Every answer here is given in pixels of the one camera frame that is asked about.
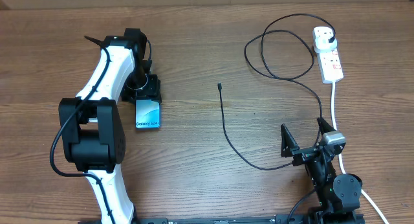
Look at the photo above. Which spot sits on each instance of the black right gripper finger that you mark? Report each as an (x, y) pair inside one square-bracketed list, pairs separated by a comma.
[(324, 126), (288, 144)]

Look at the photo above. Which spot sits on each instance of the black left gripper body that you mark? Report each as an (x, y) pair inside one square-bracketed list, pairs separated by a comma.
[(140, 86)]

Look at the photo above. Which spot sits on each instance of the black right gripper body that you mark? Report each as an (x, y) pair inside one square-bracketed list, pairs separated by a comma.
[(303, 156)]

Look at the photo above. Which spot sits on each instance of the blue Galaxy smartphone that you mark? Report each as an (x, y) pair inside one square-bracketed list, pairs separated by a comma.
[(147, 114)]

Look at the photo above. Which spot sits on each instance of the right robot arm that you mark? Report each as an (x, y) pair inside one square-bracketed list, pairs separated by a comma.
[(338, 195)]

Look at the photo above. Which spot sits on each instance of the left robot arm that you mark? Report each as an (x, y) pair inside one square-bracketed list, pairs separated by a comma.
[(91, 141)]

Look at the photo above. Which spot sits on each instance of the white power strip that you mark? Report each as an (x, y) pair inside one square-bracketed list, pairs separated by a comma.
[(329, 62)]

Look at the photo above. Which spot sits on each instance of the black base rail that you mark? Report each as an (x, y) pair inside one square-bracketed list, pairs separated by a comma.
[(223, 220)]

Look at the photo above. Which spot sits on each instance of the white wall charger plug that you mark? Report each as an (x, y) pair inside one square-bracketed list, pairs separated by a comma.
[(323, 45)]

